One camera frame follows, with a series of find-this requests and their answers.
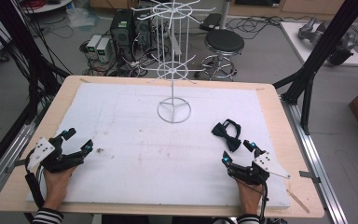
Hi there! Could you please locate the person's left hand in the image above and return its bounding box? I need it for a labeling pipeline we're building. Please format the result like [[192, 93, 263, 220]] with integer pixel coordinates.
[[42, 165, 78, 212]]

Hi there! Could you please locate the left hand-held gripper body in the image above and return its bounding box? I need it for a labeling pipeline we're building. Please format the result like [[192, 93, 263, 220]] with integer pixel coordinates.
[[26, 136, 86, 174]]

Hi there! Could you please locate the white floor board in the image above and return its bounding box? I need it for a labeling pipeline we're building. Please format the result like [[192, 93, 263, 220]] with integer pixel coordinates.
[[279, 21, 358, 67]]

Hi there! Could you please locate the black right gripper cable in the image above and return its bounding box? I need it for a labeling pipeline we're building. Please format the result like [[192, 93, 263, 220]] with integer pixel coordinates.
[[236, 177, 269, 224]]

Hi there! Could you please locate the black bow tie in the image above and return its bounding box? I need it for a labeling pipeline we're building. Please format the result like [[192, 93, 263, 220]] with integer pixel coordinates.
[[211, 119, 242, 153]]

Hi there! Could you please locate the wooden stick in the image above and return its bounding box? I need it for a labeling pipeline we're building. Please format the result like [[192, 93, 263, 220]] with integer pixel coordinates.
[[285, 189, 311, 215]]

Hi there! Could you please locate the black metal stand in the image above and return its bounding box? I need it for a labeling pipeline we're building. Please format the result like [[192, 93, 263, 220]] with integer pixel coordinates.
[[272, 0, 358, 136], [0, 0, 73, 188]]

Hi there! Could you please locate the black round stool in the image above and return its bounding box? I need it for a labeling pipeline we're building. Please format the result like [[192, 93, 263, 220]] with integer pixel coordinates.
[[194, 0, 245, 82]]

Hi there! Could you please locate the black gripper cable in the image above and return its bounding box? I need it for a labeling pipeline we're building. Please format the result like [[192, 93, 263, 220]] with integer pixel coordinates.
[[23, 148, 48, 209], [236, 177, 269, 224]]

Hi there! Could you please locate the white power supply unit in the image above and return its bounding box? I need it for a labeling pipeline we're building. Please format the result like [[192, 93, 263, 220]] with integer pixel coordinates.
[[86, 34, 103, 60], [95, 36, 112, 63]]

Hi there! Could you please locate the black computer tower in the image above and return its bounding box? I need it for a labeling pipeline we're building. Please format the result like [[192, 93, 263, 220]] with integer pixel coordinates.
[[109, 8, 153, 60]]

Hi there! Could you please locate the white wire display rack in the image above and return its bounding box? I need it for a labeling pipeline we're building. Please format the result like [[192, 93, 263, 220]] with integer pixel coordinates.
[[131, 0, 216, 124]]

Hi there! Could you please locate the black flat box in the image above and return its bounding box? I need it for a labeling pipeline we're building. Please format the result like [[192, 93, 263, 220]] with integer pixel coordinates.
[[199, 12, 223, 32]]

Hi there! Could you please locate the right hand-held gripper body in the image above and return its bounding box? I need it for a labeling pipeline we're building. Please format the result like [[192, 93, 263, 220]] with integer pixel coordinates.
[[226, 150, 292, 187]]

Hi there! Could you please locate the aluminium rail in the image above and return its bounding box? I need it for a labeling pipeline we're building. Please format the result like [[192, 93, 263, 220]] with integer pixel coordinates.
[[280, 96, 350, 224], [0, 105, 49, 210]]

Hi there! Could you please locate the person's right hand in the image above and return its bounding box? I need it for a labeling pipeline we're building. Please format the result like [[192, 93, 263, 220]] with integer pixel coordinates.
[[234, 178, 264, 217]]

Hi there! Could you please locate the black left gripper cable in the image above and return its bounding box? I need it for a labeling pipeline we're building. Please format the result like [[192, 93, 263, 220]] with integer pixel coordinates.
[[23, 148, 48, 209]]

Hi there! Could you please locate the white foam mat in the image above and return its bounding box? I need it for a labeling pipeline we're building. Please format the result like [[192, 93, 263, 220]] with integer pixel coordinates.
[[26, 82, 292, 209]]

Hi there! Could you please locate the wooden table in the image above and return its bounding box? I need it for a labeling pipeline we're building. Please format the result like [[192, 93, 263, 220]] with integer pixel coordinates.
[[0, 75, 325, 218]]

